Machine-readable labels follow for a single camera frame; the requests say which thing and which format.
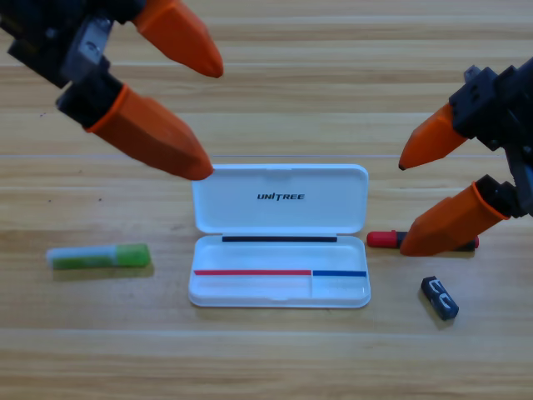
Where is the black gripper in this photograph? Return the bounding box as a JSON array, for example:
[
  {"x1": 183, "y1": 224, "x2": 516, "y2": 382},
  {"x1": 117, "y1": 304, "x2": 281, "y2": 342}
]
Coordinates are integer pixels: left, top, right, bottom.
[
  {"x1": 398, "y1": 56, "x2": 533, "y2": 218},
  {"x1": 0, "y1": 0, "x2": 114, "y2": 89}
]

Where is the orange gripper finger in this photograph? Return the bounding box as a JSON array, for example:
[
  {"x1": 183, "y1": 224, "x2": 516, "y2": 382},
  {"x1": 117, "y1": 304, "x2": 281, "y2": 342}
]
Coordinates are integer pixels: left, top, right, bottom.
[
  {"x1": 112, "y1": 0, "x2": 225, "y2": 79},
  {"x1": 399, "y1": 174, "x2": 521, "y2": 258},
  {"x1": 56, "y1": 68, "x2": 216, "y2": 181}
]

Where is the black marker with red cap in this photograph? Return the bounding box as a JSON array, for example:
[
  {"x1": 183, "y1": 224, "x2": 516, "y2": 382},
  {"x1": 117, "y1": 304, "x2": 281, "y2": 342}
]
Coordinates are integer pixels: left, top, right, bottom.
[{"x1": 366, "y1": 230, "x2": 480, "y2": 253}]

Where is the white Unitree pencil case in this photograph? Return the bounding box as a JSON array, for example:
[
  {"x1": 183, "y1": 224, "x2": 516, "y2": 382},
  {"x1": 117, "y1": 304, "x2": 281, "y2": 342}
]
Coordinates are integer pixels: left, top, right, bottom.
[{"x1": 187, "y1": 163, "x2": 371, "y2": 309}]

